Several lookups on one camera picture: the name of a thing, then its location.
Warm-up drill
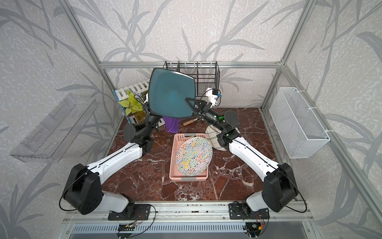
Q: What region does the striped plaid round plate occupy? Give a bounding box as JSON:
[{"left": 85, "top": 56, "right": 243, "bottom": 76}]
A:
[{"left": 205, "top": 125, "right": 241, "bottom": 151}]

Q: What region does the purple cloth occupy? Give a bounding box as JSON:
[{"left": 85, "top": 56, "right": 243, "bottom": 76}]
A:
[{"left": 162, "top": 117, "right": 180, "bottom": 134}]

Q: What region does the dark green square plate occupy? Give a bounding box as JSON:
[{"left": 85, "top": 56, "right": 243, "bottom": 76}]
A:
[{"left": 148, "top": 68, "right": 196, "bottom": 119}]

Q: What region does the colourful patterned round plate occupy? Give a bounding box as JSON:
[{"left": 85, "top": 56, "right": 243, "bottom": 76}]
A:
[{"left": 176, "top": 136, "right": 213, "bottom": 177}]

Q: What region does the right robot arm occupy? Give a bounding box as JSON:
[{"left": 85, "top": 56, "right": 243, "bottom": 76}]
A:
[{"left": 185, "top": 98, "right": 298, "bottom": 212}]

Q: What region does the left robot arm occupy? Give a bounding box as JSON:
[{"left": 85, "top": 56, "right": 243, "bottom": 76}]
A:
[{"left": 60, "top": 113, "right": 161, "bottom": 215}]

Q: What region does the potted plant glass vase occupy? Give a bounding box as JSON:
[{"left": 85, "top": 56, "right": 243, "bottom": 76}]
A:
[{"left": 118, "top": 90, "right": 147, "bottom": 116}]

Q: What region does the pink plastic basket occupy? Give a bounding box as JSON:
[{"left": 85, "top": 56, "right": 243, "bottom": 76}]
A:
[{"left": 169, "top": 133, "right": 209, "bottom": 182}]

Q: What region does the blue white slatted crate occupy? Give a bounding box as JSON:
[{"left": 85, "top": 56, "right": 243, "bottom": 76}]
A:
[{"left": 113, "top": 80, "right": 149, "bottom": 123}]

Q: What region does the left electronics board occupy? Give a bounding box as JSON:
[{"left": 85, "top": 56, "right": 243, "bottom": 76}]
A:
[{"left": 117, "top": 224, "right": 135, "bottom": 234}]

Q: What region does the electronics board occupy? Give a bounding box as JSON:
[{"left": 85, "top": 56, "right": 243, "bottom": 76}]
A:
[
  {"left": 117, "top": 224, "right": 135, "bottom": 234},
  {"left": 244, "top": 223, "right": 263, "bottom": 239}
]

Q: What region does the right electronics board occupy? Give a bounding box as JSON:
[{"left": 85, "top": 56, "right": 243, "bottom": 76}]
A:
[{"left": 244, "top": 223, "right": 263, "bottom": 239}]

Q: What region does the black wire basket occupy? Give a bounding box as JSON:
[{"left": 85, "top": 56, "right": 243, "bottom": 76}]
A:
[{"left": 162, "top": 61, "right": 221, "bottom": 98}]

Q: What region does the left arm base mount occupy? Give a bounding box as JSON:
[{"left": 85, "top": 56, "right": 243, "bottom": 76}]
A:
[{"left": 107, "top": 202, "right": 151, "bottom": 221}]

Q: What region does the white mesh wall basket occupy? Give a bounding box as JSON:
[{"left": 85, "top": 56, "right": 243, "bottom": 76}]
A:
[{"left": 269, "top": 87, "right": 331, "bottom": 159}]

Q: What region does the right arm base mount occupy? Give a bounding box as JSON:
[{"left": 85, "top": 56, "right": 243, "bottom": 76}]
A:
[{"left": 228, "top": 201, "right": 270, "bottom": 220}]

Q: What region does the clear acrylic wall shelf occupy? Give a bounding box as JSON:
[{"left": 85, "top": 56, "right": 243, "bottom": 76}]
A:
[{"left": 10, "top": 94, "right": 97, "bottom": 163}]

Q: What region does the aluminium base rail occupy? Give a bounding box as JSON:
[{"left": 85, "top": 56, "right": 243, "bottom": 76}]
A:
[{"left": 62, "top": 201, "right": 314, "bottom": 224}]

